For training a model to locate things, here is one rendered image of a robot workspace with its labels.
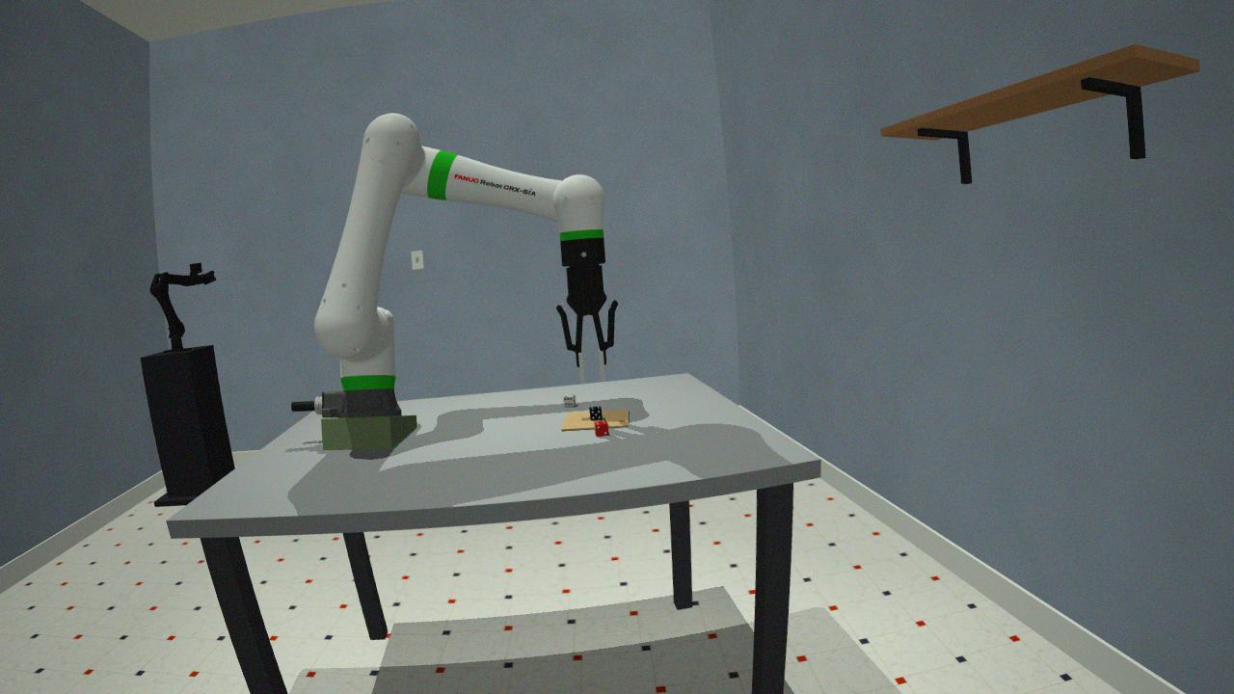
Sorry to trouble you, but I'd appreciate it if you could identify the tan mat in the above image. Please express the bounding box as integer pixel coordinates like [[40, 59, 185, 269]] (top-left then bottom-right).
[[561, 409, 629, 431]]

